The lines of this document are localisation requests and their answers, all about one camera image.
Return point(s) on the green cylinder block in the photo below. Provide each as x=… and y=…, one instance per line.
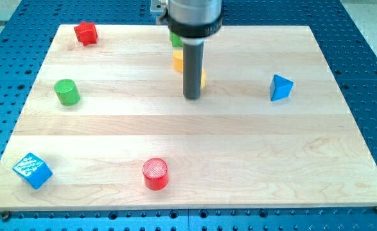
x=67, y=92

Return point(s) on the green block behind arm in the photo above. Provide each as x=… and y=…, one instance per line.
x=175, y=40

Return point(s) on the yellow block behind rod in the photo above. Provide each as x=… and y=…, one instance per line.
x=178, y=66

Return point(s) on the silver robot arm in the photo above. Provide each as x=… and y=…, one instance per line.
x=191, y=20

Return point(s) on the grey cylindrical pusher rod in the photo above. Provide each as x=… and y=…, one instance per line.
x=192, y=69

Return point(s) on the red star block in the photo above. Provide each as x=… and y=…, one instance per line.
x=86, y=33

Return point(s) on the light wooden board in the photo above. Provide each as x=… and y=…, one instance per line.
x=231, y=148

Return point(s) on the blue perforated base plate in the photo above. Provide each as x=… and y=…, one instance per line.
x=29, y=31

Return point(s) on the blue cube block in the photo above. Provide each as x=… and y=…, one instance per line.
x=33, y=170

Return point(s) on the red cylinder block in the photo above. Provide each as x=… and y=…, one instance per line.
x=155, y=172

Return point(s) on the blue triangle block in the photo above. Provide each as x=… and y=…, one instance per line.
x=280, y=87

